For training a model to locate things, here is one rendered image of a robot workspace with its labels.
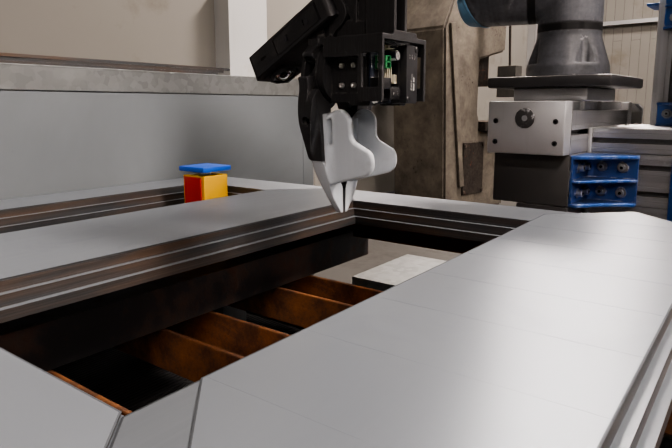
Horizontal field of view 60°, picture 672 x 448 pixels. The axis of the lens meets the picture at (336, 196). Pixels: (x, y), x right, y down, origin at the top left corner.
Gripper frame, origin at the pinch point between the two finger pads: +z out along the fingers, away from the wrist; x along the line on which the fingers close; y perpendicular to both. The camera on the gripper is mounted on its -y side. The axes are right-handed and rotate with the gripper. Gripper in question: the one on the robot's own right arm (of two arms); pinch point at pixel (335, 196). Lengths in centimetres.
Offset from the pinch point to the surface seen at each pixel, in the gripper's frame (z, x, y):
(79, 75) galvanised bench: -13, 12, -63
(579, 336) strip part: 5.6, -6.3, 23.3
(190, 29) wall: -61, 236, -304
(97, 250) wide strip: 5.6, -11.9, -19.9
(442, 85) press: -24, 416, -197
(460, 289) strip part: 5.6, -2.2, 13.6
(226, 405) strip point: 5.5, -24.9, 12.2
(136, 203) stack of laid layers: 7, 13, -50
